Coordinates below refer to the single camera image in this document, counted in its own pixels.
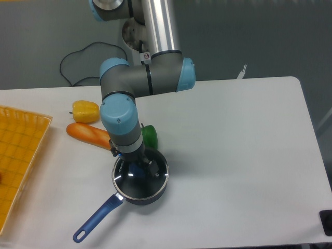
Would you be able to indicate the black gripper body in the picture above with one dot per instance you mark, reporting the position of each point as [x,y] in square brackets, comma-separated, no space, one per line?
[134,153]

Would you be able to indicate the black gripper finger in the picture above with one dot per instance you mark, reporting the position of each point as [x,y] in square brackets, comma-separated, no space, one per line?
[152,168]

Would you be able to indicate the glass lid with blue knob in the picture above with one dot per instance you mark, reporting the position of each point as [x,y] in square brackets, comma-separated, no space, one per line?
[133,183]

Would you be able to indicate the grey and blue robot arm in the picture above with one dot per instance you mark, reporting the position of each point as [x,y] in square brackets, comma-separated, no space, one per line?
[168,71]

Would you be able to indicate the green bell pepper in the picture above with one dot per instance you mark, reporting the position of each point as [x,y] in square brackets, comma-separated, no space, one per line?
[150,137]

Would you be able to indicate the orange baguette bread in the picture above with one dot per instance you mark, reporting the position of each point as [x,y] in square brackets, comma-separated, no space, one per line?
[89,134]

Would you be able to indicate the yellow bell pepper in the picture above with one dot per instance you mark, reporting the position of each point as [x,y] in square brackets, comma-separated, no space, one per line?
[85,111]

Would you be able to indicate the black device at table edge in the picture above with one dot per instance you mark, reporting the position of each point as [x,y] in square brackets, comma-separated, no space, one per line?
[325,216]

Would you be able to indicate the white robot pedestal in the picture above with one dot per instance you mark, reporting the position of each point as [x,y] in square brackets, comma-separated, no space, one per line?
[134,36]

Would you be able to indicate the white table bracket right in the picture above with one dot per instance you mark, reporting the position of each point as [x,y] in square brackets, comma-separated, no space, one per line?
[242,72]

